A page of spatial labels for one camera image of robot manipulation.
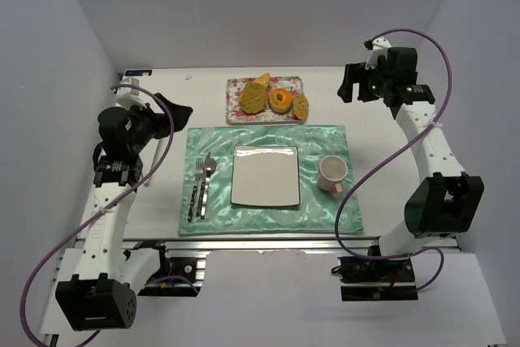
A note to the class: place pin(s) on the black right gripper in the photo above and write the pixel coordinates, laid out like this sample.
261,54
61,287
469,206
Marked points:
362,84

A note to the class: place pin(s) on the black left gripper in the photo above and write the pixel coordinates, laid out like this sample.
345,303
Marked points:
158,120

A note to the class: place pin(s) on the green round bread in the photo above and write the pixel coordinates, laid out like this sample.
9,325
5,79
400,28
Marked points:
254,98

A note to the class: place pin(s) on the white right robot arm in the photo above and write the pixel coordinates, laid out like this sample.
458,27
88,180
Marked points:
447,198

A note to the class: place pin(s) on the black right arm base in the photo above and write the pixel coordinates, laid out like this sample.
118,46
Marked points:
376,280

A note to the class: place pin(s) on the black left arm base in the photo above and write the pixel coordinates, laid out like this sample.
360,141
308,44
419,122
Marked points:
176,276

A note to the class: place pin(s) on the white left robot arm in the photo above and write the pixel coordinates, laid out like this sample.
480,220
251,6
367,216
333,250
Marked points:
102,292

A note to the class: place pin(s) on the small green bread slice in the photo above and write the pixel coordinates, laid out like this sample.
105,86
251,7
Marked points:
300,106

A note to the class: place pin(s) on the yellow wedge bread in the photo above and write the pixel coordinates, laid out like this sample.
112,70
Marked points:
263,80

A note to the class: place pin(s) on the floral rectangular tray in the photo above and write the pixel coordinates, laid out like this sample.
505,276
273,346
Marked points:
235,115

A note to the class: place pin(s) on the blue label sticker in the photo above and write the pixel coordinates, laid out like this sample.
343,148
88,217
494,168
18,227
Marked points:
138,73

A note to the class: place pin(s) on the orange glazed donut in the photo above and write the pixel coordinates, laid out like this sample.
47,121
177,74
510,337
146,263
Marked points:
280,100

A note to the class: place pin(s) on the pink mug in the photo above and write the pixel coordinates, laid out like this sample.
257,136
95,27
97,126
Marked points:
332,171

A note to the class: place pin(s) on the white square plate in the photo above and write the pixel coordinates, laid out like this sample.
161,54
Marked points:
265,176

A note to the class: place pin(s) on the teal satin placemat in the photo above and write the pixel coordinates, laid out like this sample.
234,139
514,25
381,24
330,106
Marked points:
315,214

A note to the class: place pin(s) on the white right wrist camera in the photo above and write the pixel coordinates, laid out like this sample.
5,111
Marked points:
377,47

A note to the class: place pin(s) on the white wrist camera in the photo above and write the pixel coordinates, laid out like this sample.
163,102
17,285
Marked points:
377,47
128,96

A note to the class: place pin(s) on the steel fork patterned handle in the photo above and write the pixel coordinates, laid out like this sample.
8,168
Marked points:
197,178

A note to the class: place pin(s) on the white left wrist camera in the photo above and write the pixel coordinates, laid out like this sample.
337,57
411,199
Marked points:
128,96

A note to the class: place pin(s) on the steel knife patterned handle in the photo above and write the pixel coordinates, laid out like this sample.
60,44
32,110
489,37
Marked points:
209,167

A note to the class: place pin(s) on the aluminium table edge rail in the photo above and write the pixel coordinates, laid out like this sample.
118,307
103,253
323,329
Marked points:
263,244

